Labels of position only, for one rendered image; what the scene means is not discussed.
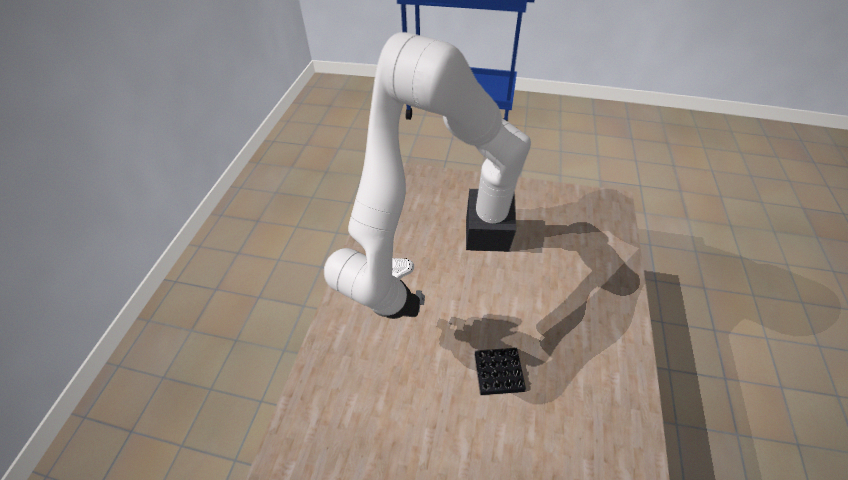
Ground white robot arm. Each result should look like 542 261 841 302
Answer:
324 32 531 310

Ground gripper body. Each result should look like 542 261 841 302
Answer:
372 258 420 319

